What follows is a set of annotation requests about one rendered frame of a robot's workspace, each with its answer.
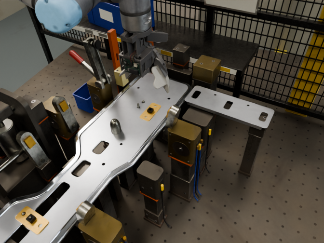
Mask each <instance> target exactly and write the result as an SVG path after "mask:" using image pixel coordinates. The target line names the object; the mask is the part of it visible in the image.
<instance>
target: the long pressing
mask: <svg viewBox="0 0 324 243"><path fill-rule="evenodd" d="M153 82H154V76H153V74H152V72H148V73H147V74H146V75H145V76H144V77H140V76H137V77H136V78H135V79H134V80H133V81H132V82H130V83H129V84H128V85H127V86H126V87H125V88H124V89H123V90H122V91H121V92H120V93H119V94H118V95H117V96H116V97H114V98H113V99H112V100H111V101H110V102H109V103H108V104H107V105H106V106H105V107H104V108H103V109H102V110H101V111H100V112H98V113H97V114H96V115H95V116H94V117H93V118H92V119H91V120H90V121H89V122H88V123H87V124H86V125H85V126H84V127H82V128H81V129H80V130H79V131H78V132H77V134H76V135H75V156H74V158H73V159H72V160H71V161H70V162H69V163H68V164H67V165H66V166H65V167H64V168H63V169H62V170H61V171H60V172H59V173H58V174H57V175H56V176H55V177H54V178H53V179H52V180H51V181H50V182H49V183H48V185H47V186H46V187H44V188H43V189H42V190H40V191H39V192H36V193H33V194H29V195H25V196H20V197H17V198H14V199H12V200H10V201H9V202H8V203H7V204H5V205H4V206H3V207H2V208H1V209H0V243H5V242H6V241H7V240H8V239H9V238H10V237H11V236H12V235H13V234H14V233H15V232H16V231H17V230H18V229H19V228H20V227H21V226H22V225H23V224H22V223H20V222H19V221H18V220H16V219H15V216H16V215H17V214H18V213H19V212H20V211H21V210H22V209H23V208H24V207H26V206H28V207H30V208H31V209H32V210H34V211H36V210H37V209H38V208H39V207H40V206H41V205H42V204H43V203H44V201H45V200H46V199H47V198H48V197H49V196H50V195H51V194H52V193H53V192H54V191H55V190H56V189H57V188H58V187H59V186H60V185H61V184H62V183H66V184H68V185H69V186H70V187H69V189H68V190H67V191H66V192H65V193H64V194H63V196H62V197H61V198H60V199H59V200H58V201H57V202H56V203H55V204H54V205H53V206H52V207H51V209H50V210H49V211H48V212H47V213H46V214H45V215H44V216H43V217H44V218H45V219H47V220H48V221H49V224H48V225H47V226H46V227H45V228H44V229H43V230H42V231H41V232H40V234H35V233H34V232H33V231H31V230H30V231H29V232H28V234H27V235H26V236H25V237H24V238H23V239H22V240H21V241H20V242H19V243H61V241H62V240H63V239H64V238H65V237H66V235H67V234H68V233H69V232H70V230H71V229H72V228H73V227H74V226H75V224H76V223H77V222H78V220H77V216H76V209H77V208H78V206H79V205H80V204H81V203H82V202H84V201H85V200H87V201H88V202H90V203H91V204H93V202H94V201H95V200H96V199H97V197H98V196H99V195H100V194H101V193H102V191H103V190H104V189H105V188H106V186H107V185H108V184H109V183H110V182H111V180H112V179H113V178H115V177H116V176H118V175H119V174H121V173H123V172H124V171H126V170H128V169H130V168H131V167H133V166H134V165H135V164H136V162H137V161H138V160H139V159H140V157H141V156H142V155H143V154H144V152H145V151H146V150H147V148H148V147H149V146H150V145H151V143H152V142H153V141H154V139H155V138H156V137H157V136H158V134H159V133H160V132H161V131H162V129H163V128H164V127H165V125H166V121H167V118H166V115H167V111H168V109H169V108H170V107H171V106H173V105H176V106H178V107H181V106H182V104H183V103H184V102H185V98H186V97H187V95H188V94H189V93H190V92H191V90H192V87H191V86H190V85H189V84H187V83H184V82H181V81H177V80H174V79H171V78H169V86H170V90H169V93H167V92H166V91H165V89H164V87H161V88H159V89H155V87H154V86H153ZM137 87H139V89H137ZM168 98H170V99H168ZM143 100H144V101H145V102H144V103H142V101H143ZM137 103H139V106H140V108H137ZM151 103H155V104H158V105H161V108H160V109H159V110H158V111H157V112H156V114H155V115H154V116H153V117H152V118H151V119H150V121H146V120H144V119H141V118H140V115H141V114H142V113H143V112H144V111H145V110H146V109H147V108H148V107H149V105H150V104H151ZM112 119H117V120H118V121H119V122H120V125H121V132H120V133H119V134H117V135H114V134H112V132H111V129H110V121H111V120H112ZM101 142H106V143H108V144H109V145H108V147H107V148H106V149H105V150H104V151H103V152H102V153H101V154H96V153H94V152H93V150H94V149H95V148H96V147H97V146H98V145H99V144H100V143H101ZM120 143H122V145H120ZM83 161H87V162H89V163H90V164H91V165H90V166H89V167H88V168H87V169H86V170H85V172H84V173H83V174H82V175H81V176H79V177H76V176H74V175H73V174H72V172H73V171H74V170H75V169H76V168H77V167H78V166H79V165H80V164H81V163H82V162H83ZM103 163H105V165H102V164H103Z"/></svg>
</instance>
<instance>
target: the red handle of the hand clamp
mask: <svg viewBox="0 0 324 243"><path fill-rule="evenodd" d="M69 55H70V56H71V57H72V58H73V59H74V60H76V61H77V62H78V63H79V64H80V65H82V66H83V67H84V68H85V69H86V70H87V71H89V72H90V73H91V74H92V75H93V76H94V77H95V74H94V72H93V69H92V67H91V66H90V65H89V64H88V63H86V62H85V60H84V59H83V58H82V57H81V56H79V55H78V54H77V53H76V52H75V51H74V50H71V51H69ZM101 77H102V76H101ZM102 80H103V83H106V79H104V78H103V77H102Z"/></svg>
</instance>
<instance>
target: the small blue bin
mask: <svg viewBox="0 0 324 243"><path fill-rule="evenodd" d="M73 96H74V98H75V101H76V104H77V107H78V108H79V109H82V110H84V111H87V112H89V113H92V112H93V111H95V110H94V109H93V104H92V100H91V97H90V93H89V90H88V86H87V83H85V84H84V85H82V86H81V87H80V88H79V89H77V90H76V91H75V92H74V93H73Z"/></svg>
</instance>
